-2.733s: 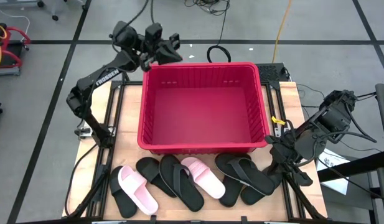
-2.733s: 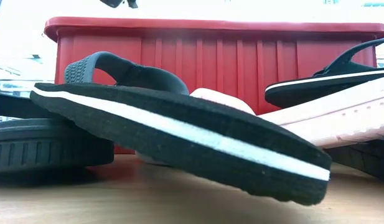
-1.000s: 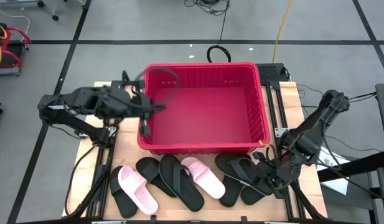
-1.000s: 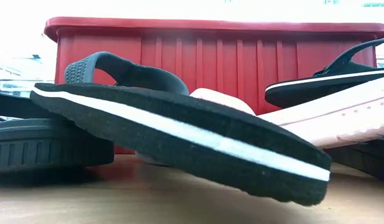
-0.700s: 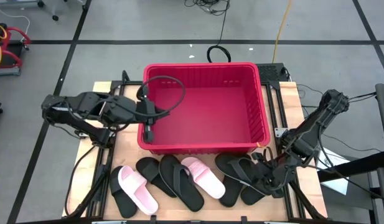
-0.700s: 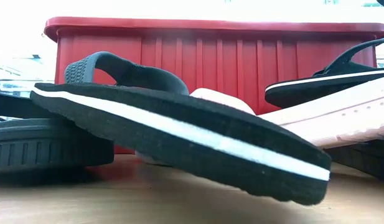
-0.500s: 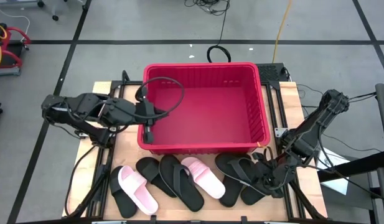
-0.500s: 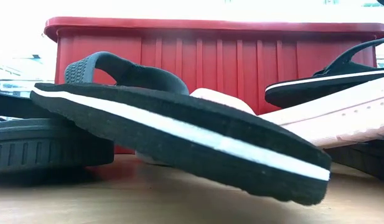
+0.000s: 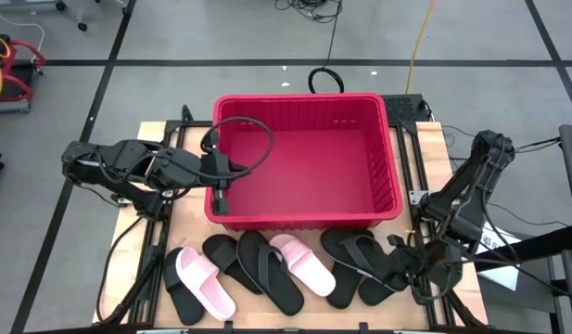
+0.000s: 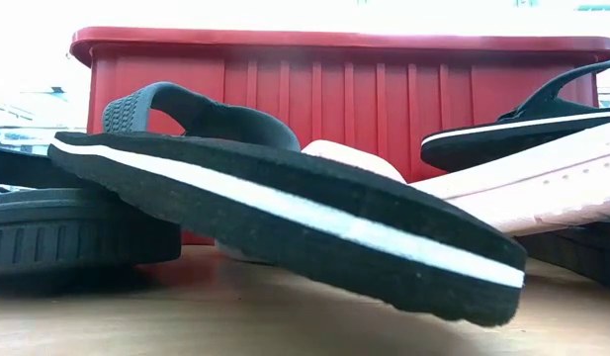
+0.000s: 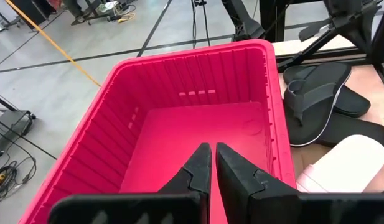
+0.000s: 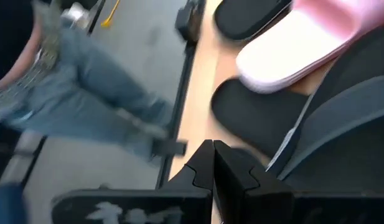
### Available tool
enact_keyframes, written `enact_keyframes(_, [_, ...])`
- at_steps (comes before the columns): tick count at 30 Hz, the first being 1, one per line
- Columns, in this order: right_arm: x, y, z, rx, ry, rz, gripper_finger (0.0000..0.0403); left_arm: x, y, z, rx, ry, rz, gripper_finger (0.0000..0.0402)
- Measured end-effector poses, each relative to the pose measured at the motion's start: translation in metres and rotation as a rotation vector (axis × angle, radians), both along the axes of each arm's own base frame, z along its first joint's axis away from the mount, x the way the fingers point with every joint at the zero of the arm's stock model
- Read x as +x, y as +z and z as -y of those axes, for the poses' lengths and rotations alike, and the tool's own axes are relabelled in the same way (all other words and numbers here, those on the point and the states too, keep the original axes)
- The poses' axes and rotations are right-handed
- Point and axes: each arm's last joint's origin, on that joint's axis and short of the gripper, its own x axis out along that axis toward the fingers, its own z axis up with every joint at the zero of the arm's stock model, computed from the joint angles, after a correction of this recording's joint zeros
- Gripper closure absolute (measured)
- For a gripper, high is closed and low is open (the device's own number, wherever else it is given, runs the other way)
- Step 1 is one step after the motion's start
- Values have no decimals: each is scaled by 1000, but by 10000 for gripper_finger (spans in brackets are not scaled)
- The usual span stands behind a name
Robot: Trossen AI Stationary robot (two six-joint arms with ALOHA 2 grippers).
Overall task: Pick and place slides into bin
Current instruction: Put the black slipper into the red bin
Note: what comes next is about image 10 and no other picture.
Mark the black flip-flop white-striped sole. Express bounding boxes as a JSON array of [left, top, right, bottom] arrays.
[[46, 81, 528, 328], [420, 57, 610, 173]]

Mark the pink slide sandal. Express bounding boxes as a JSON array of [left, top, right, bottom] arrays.
[[215, 120, 610, 264]]

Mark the black slide sandal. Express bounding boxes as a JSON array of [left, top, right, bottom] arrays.
[[0, 142, 183, 278], [514, 220, 610, 291]]

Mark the red plastic bin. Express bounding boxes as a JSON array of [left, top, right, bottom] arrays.
[[69, 26, 610, 247]]

